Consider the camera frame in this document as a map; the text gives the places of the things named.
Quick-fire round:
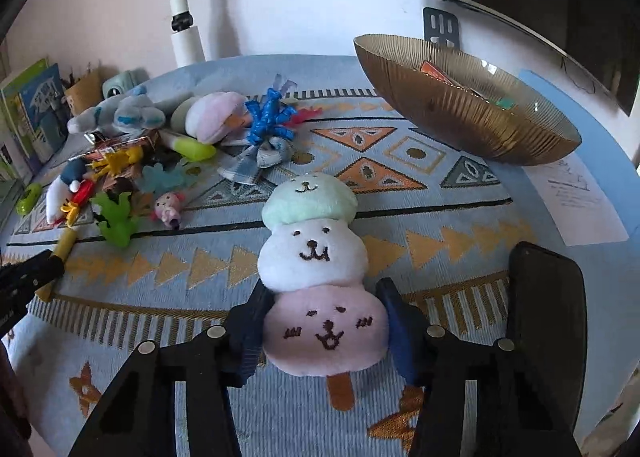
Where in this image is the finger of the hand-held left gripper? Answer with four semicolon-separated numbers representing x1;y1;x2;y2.
0;287;30;334
0;249;66;303

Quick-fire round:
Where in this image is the orange card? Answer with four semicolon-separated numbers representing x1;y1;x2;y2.
420;62;453;85

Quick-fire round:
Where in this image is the green highlighter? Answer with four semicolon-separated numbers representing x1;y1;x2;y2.
160;129;217;160

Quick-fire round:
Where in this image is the gold ribbed glass bowl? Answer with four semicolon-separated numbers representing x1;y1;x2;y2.
353;34;583;166

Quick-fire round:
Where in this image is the mint green mini camera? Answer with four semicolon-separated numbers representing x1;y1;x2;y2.
102;68;148;100

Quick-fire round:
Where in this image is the small pink doll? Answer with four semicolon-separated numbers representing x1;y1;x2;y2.
152;191;183;229

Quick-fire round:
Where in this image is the plaid fabric bow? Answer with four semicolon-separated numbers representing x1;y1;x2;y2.
218;136;296;185

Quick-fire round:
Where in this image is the row of upright books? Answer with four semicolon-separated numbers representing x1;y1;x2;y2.
0;57;68;218

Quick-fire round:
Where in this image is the black smartphone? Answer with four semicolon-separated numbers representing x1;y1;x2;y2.
504;240;587;438

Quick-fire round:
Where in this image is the black metal bracket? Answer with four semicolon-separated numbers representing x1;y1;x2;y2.
422;7;461;48

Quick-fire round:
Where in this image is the light blue toy figure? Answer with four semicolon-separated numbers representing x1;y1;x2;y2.
141;162;198;195

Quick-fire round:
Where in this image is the yellow toy figure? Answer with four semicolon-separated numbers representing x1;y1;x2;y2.
90;147;146;175

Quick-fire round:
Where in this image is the blue curly ribbon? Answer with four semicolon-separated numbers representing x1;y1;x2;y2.
245;87;298;145

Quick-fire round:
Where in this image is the yellow stick toy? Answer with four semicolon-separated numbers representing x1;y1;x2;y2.
36;228;79;302

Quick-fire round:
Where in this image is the pink ribbon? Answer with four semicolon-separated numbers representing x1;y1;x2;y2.
287;106;323;128

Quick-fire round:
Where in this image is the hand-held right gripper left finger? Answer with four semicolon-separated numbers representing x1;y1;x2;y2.
67;282;275;457

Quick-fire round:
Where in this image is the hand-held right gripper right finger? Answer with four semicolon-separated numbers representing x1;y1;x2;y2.
375;277;583;457

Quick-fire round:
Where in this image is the white paper sheet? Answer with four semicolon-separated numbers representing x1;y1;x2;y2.
520;154;630;247

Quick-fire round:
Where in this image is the dark red long box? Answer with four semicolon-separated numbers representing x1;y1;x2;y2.
70;129;161;160

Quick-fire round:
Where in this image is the grey-blue animal plush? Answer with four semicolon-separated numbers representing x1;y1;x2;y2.
67;87;193;135

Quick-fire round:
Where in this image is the green plastic device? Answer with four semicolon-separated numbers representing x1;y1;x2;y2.
15;182;43;216

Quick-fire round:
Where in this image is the three-ball bear plush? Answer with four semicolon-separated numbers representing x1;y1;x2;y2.
257;173;391;412

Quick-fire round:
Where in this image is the pastel round plush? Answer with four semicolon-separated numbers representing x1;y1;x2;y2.
171;92;251;144

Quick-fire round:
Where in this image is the green toy figure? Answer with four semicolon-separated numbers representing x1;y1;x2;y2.
90;191;146;249

